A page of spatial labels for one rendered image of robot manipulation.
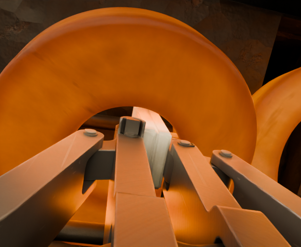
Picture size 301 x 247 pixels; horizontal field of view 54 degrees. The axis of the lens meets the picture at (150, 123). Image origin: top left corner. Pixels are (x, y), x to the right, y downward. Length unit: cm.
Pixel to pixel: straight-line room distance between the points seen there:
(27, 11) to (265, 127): 20
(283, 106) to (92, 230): 15
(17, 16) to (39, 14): 2
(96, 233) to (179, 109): 8
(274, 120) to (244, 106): 6
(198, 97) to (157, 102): 2
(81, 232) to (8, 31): 17
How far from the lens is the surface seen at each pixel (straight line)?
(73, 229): 18
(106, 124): 24
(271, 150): 22
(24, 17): 27
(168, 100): 15
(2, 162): 18
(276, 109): 22
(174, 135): 17
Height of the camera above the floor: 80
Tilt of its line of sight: 10 degrees down
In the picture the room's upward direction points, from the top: 12 degrees clockwise
